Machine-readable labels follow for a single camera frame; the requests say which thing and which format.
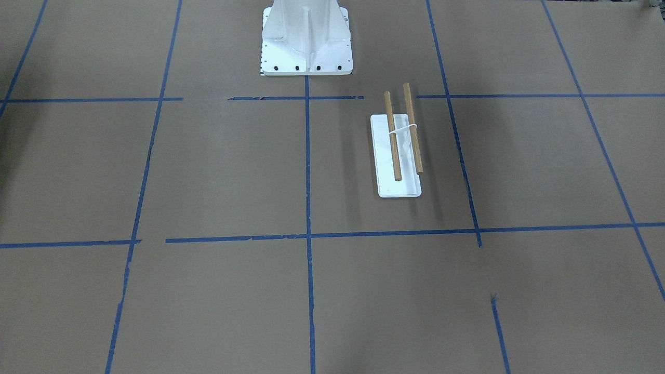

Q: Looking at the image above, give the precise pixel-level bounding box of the white towel rack base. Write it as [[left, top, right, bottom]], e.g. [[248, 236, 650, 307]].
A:
[[370, 114, 422, 198]]

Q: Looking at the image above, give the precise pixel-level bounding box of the wooden rack rod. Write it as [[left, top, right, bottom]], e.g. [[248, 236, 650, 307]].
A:
[[402, 83, 424, 175], [384, 91, 402, 182]]

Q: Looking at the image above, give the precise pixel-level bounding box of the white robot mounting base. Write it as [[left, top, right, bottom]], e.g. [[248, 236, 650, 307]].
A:
[[260, 1, 354, 76]]

